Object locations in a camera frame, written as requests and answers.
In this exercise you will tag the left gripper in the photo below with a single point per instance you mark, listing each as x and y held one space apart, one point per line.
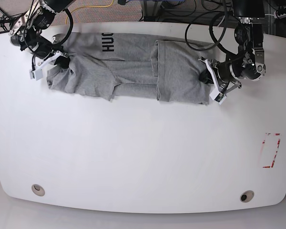
219 75

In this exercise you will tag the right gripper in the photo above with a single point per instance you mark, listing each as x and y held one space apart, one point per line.
61 58

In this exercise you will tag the grey T-shirt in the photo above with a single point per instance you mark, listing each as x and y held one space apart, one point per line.
106 65

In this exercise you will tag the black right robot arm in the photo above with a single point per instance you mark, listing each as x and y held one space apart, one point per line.
26 31

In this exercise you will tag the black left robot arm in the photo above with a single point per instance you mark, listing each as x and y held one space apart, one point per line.
249 61

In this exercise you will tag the black tripod stand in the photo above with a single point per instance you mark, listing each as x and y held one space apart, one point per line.
7 20

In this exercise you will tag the red tape rectangle marking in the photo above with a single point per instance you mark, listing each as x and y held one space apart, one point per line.
270 146

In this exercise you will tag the white power strip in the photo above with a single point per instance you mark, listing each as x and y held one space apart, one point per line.
280 13

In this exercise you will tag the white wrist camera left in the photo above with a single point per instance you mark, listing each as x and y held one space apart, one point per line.
217 96

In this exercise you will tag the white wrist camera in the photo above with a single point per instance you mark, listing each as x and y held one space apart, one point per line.
36 74
217 96

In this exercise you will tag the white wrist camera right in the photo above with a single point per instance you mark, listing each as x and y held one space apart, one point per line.
36 74

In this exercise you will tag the metal equipment frame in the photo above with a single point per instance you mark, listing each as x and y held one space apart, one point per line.
151 10

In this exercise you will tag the right table cable grommet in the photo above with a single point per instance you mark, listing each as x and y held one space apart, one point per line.
247 196

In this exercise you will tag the table cable grommet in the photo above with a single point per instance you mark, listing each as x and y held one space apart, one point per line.
247 196
38 190

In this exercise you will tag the left table cable grommet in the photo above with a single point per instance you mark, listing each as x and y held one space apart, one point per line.
38 190

